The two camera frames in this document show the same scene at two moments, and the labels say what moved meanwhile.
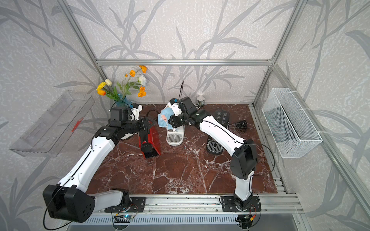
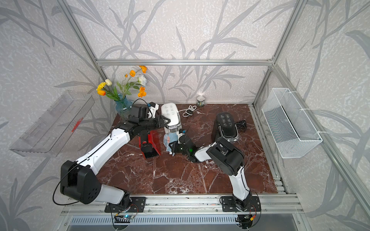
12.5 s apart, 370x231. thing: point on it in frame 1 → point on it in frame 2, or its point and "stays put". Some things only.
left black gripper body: x=134 y=126 stays put
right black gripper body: x=178 y=121 → x=178 y=148
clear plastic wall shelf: x=47 y=136 stays put
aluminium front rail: x=273 y=203 stays put
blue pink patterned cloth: x=166 y=113 → x=169 y=138
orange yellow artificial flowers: x=135 y=78 stays put
